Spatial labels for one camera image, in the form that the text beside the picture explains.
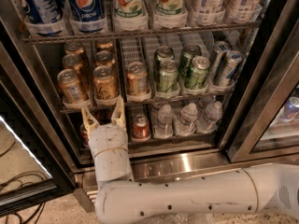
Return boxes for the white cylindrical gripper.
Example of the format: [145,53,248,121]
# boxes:
[81,96,128,158]

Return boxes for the orange can column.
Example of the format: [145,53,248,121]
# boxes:
[95,40,114,52]
[57,69,88,104]
[64,41,89,63]
[95,50,115,69]
[127,62,149,96]
[93,65,119,101]
[61,53,90,91]

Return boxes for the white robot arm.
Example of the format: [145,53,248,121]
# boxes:
[81,97,299,224]

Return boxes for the red can back left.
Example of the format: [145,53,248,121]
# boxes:
[92,111,101,120]

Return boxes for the red can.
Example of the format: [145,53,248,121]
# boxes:
[133,114,150,140]
[92,111,101,120]
[80,123,89,148]
[107,109,113,119]

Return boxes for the red can back middle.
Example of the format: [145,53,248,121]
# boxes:
[107,109,113,119]

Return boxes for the red can front left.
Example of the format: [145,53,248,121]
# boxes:
[80,123,89,148]

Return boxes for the red can front right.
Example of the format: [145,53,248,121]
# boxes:
[133,114,150,140]

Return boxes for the orange can front left column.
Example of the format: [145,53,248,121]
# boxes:
[57,69,88,104]

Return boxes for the orange can middle left column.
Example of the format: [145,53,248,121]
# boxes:
[61,53,90,91]

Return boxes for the orange can back left column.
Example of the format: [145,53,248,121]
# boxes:
[64,41,89,63]

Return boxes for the green can front left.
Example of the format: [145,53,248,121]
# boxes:
[156,59,178,93]

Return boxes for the green can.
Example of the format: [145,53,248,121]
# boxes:
[178,44,202,78]
[184,56,210,90]
[156,59,178,93]
[153,46,175,81]

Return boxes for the water bottle middle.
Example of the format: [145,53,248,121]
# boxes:
[175,103,198,136]

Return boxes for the water bottle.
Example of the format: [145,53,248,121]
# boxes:
[154,105,174,139]
[196,101,222,133]
[175,103,198,136]

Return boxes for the open glass fridge door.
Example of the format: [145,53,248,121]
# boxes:
[0,44,75,217]

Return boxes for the green can back left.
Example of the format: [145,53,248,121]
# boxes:
[153,46,175,81]

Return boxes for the green can front right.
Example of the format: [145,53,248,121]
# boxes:
[184,56,210,90]

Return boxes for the green can back right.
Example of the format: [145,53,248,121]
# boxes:
[178,44,202,78]

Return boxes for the silver can front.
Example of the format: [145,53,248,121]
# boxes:
[213,50,243,87]

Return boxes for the silver can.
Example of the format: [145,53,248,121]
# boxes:
[213,50,243,87]
[209,41,231,79]

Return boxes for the silver can back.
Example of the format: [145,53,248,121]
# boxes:
[209,41,231,79]

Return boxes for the closed right fridge door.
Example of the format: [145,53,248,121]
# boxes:
[222,0,299,162]

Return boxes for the can behind right door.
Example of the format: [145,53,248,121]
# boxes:
[278,96,299,121]

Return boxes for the water bottle left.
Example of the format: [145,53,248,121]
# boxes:
[154,105,174,139]

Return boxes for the water bottle right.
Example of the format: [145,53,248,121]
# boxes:
[196,101,222,133]

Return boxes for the blue pepsi bottle right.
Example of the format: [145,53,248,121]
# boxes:
[68,0,105,33]

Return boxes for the blue pepsi bottle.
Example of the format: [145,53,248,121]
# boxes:
[20,0,65,36]
[68,0,105,33]

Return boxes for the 7up bottle left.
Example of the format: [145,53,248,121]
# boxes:
[113,0,143,18]

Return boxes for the clear plastic bin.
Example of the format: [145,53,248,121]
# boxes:
[149,213,215,224]

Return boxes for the blue pepsi bottle left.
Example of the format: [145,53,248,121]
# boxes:
[20,0,65,36]

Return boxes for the middle wire shelf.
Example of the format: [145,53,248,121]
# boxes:
[60,87,232,114]

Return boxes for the wire shelf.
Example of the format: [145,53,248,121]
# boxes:
[21,20,261,44]
[60,87,232,114]

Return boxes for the black cables on floor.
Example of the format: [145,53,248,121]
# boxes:
[0,203,46,224]

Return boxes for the upper wire shelf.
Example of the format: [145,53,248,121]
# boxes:
[21,20,261,44]

